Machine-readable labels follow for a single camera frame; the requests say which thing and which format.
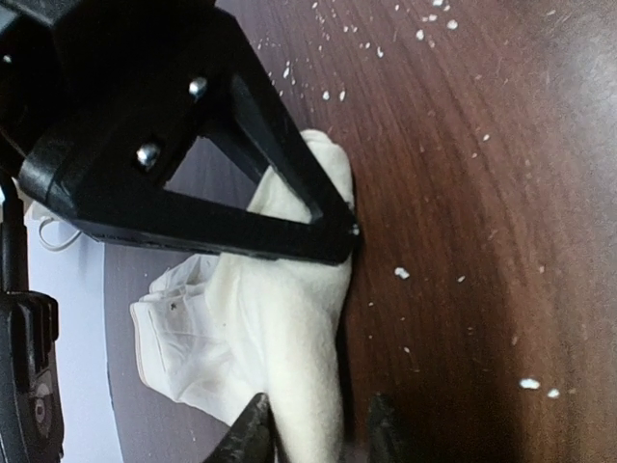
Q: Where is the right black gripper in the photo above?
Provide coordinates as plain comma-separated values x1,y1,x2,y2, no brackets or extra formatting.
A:
1,1,67,169

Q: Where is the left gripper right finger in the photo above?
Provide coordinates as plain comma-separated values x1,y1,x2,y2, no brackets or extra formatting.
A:
367,394,409,463

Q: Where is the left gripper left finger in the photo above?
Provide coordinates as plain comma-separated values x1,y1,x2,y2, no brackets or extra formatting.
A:
204,393,275,463

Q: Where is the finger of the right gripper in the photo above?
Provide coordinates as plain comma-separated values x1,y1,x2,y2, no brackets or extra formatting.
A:
17,1,360,264

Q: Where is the cream boxer underwear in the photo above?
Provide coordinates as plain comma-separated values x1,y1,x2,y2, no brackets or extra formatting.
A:
128,127,357,463

